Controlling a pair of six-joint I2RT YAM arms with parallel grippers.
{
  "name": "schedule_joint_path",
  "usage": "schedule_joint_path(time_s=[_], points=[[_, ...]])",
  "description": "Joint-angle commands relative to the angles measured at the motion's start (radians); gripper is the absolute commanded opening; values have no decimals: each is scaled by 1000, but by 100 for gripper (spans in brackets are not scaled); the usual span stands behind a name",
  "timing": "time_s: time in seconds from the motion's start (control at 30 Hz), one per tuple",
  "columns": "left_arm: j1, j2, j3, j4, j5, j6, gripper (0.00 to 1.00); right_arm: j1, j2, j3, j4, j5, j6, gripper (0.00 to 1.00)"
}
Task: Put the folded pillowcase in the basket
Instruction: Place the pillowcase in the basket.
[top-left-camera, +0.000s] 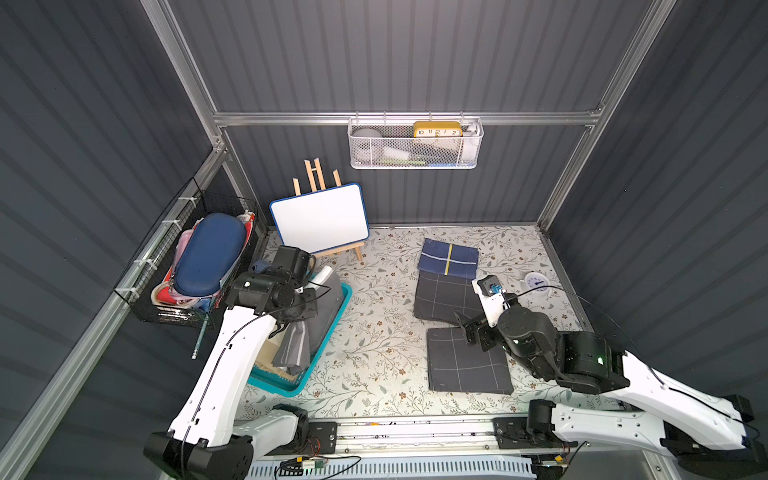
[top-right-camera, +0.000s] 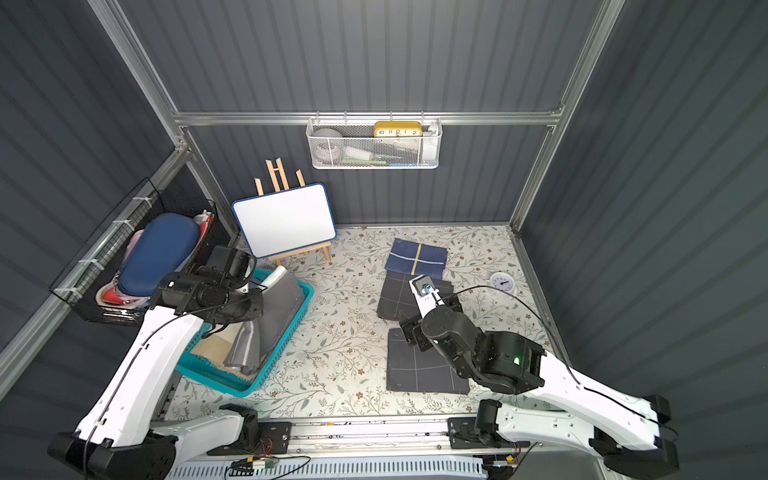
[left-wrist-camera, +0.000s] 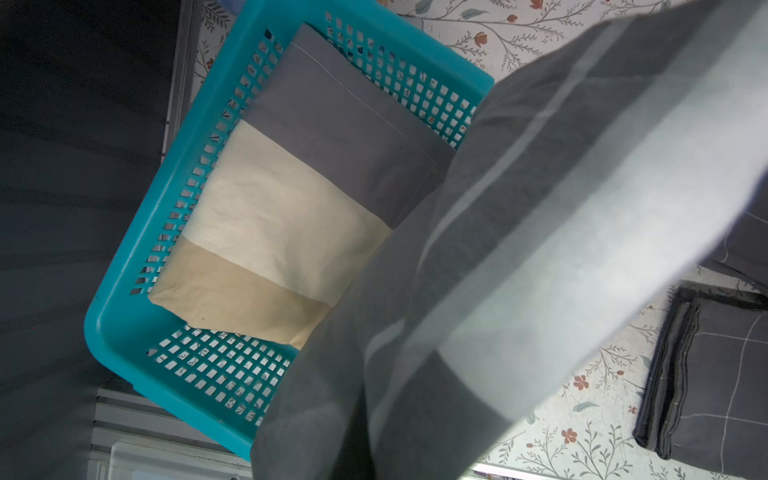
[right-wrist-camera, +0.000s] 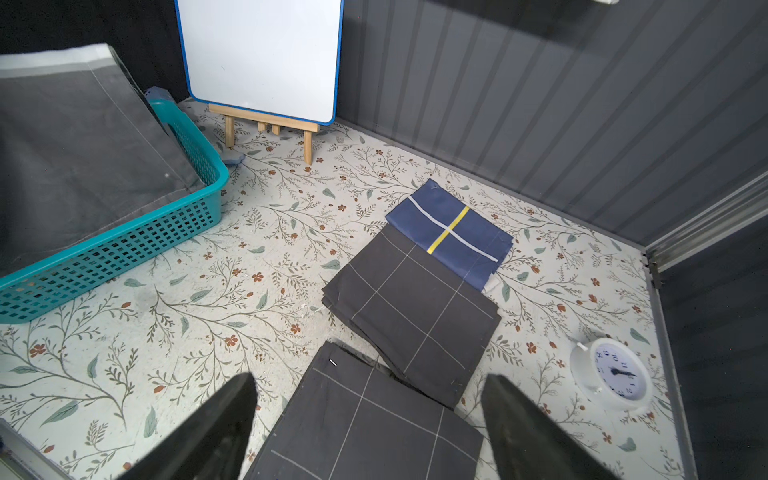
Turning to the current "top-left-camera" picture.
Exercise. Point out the white wire wall basket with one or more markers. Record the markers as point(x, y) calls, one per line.
point(402, 151)

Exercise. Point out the navy blue oval cushion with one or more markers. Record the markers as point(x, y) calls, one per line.
point(210, 253)

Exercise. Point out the blue framed whiteboard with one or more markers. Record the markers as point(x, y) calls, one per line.
point(323, 220)

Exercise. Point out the tape roll in wall basket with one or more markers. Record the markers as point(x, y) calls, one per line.
point(366, 145)

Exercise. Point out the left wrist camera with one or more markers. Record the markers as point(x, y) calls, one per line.
point(291, 264)

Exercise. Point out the black wire side basket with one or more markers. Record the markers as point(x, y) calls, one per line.
point(151, 295)

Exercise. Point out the beige and grey pillowcase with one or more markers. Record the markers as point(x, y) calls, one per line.
point(265, 362)

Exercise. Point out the dark grid pillowcase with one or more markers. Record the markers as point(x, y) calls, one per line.
point(438, 297)
point(456, 367)

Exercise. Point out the blue toy with cord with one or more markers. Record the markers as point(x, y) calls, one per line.
point(259, 266)

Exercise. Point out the small white round clock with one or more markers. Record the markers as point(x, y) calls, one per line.
point(537, 282)

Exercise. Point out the yellow clock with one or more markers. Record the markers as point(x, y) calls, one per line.
point(437, 129)

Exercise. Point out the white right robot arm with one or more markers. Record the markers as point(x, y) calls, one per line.
point(707, 435)

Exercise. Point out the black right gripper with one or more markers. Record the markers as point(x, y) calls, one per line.
point(482, 330)

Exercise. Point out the navy folded pillowcase yellow stripe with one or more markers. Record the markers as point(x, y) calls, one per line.
point(438, 257)

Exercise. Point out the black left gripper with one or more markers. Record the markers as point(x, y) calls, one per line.
point(308, 297)

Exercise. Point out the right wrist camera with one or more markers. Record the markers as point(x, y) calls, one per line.
point(492, 298)

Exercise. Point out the metal base rail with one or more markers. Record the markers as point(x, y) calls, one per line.
point(432, 435)

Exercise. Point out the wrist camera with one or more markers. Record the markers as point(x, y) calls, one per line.
point(492, 298)
point(291, 264)

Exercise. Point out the teal plastic basket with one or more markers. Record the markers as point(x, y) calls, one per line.
point(272, 384)

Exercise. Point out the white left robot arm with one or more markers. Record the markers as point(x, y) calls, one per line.
point(203, 441)

